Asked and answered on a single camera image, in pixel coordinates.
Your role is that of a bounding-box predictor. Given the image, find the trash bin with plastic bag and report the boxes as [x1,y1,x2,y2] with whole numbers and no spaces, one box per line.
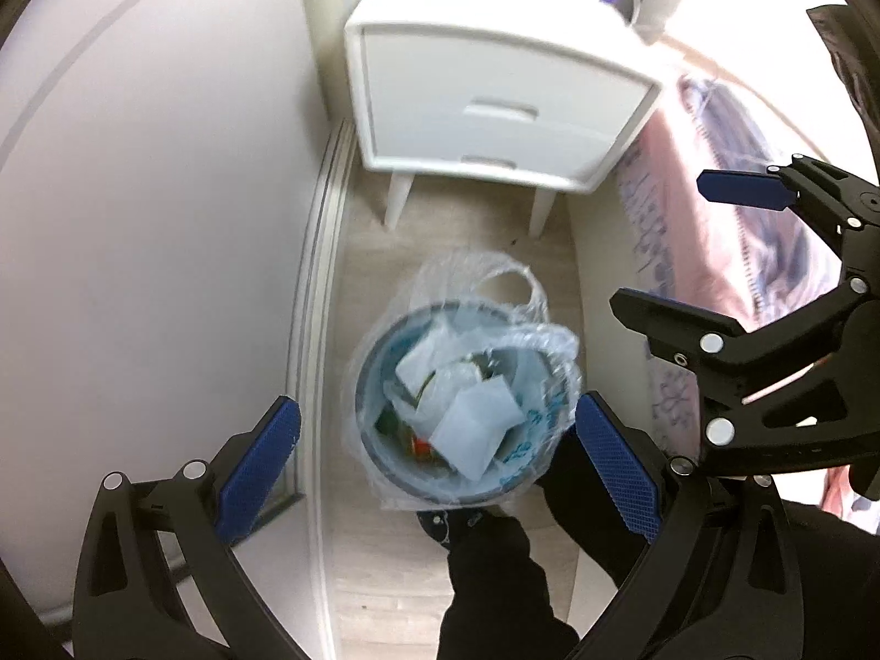
[343,250,582,511]

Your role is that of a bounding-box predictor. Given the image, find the striped pillow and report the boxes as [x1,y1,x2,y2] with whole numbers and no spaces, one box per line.
[679,75,842,326]

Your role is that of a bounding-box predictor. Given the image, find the white bed headboard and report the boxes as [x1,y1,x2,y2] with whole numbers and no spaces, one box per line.
[637,0,872,174]

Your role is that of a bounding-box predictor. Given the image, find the white nightstand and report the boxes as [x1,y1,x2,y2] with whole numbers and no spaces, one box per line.
[344,0,664,235]

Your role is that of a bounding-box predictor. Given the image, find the cream door frame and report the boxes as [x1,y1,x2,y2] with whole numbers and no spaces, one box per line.
[303,0,354,119]

